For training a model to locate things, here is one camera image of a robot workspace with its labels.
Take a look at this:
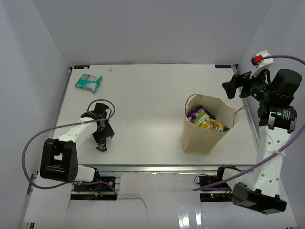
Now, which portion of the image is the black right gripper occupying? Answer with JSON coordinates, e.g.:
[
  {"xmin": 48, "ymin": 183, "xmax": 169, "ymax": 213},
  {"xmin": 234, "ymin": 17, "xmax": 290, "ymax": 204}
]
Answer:
[{"xmin": 223, "ymin": 66, "xmax": 274, "ymax": 103}]

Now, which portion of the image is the brown M&M's packet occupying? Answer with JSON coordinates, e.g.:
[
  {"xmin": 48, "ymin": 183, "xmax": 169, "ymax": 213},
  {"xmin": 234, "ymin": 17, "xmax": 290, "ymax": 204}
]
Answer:
[{"xmin": 96, "ymin": 139, "xmax": 107, "ymax": 152}]

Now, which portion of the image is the green Fox's candy bag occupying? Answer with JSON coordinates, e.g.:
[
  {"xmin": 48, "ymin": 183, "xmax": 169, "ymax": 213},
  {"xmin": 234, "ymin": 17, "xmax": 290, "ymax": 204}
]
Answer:
[{"xmin": 193, "ymin": 111, "xmax": 230, "ymax": 132}]

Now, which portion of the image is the purple Fox's candy bag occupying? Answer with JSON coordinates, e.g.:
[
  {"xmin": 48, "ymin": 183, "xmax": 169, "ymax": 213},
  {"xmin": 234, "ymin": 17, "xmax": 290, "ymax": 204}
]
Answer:
[{"xmin": 186, "ymin": 105, "xmax": 205, "ymax": 123}]

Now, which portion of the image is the brown paper bag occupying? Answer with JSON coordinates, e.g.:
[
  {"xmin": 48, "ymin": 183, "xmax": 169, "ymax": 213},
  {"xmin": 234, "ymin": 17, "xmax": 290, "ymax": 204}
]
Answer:
[{"xmin": 183, "ymin": 94, "xmax": 246, "ymax": 156}]

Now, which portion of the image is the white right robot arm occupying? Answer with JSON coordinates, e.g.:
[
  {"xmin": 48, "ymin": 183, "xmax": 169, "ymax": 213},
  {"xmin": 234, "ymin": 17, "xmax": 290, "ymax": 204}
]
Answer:
[{"xmin": 215, "ymin": 69, "xmax": 302, "ymax": 215}]

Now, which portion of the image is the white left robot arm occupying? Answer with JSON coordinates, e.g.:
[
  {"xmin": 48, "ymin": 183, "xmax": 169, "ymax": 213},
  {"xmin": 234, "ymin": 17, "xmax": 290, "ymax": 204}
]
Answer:
[{"xmin": 40, "ymin": 103, "xmax": 114, "ymax": 190}]

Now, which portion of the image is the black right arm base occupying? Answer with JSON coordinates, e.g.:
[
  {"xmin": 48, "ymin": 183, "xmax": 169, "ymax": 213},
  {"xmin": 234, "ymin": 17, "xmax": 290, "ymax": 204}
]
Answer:
[{"xmin": 194, "ymin": 174, "xmax": 233, "ymax": 200}]

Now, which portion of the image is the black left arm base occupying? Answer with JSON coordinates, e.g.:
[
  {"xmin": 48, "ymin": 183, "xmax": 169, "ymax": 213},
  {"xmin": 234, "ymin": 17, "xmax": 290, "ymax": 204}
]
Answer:
[{"xmin": 72, "ymin": 176, "xmax": 116, "ymax": 193}]

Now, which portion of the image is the dark blue logo sticker right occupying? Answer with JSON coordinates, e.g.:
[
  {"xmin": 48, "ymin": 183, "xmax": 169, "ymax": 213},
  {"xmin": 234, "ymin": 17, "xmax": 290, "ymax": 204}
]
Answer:
[{"xmin": 215, "ymin": 64, "xmax": 232, "ymax": 69}]

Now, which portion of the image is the dark blue logo sticker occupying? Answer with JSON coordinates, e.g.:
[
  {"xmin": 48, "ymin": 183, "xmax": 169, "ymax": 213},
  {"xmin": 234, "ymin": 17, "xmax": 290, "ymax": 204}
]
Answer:
[
  {"xmin": 215, "ymin": 64, "xmax": 232, "ymax": 69},
  {"xmin": 73, "ymin": 65, "xmax": 90, "ymax": 69}
]

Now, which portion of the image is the teal tissue packet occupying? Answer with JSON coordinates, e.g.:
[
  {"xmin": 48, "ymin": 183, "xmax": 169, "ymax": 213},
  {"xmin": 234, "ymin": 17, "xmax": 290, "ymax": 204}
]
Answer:
[{"xmin": 75, "ymin": 73, "xmax": 103, "ymax": 93}]

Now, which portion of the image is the dark blue logo sticker left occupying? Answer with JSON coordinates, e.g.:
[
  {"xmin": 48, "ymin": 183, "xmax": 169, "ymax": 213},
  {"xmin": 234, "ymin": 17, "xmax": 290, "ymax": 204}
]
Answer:
[{"xmin": 73, "ymin": 65, "xmax": 90, "ymax": 69}]

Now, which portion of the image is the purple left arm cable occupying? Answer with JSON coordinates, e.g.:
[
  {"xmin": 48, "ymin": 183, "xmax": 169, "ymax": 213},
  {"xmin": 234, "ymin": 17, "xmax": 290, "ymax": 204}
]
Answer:
[{"xmin": 21, "ymin": 99, "xmax": 118, "ymax": 195}]

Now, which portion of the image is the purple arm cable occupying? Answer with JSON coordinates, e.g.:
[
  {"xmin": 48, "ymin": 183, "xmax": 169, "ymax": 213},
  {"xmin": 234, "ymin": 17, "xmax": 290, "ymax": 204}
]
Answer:
[
  {"xmin": 21, "ymin": 99, "xmax": 118, "ymax": 195},
  {"xmin": 192, "ymin": 54, "xmax": 305, "ymax": 192}
]

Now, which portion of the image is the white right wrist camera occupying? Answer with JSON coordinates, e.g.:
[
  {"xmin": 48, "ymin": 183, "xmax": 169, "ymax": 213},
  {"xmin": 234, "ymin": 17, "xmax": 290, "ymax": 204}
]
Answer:
[{"xmin": 250, "ymin": 50, "xmax": 274, "ymax": 79}]

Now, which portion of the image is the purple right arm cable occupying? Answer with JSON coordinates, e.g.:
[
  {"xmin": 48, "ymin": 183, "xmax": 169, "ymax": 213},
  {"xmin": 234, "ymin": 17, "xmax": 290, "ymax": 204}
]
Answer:
[{"xmin": 192, "ymin": 54, "xmax": 305, "ymax": 192}]

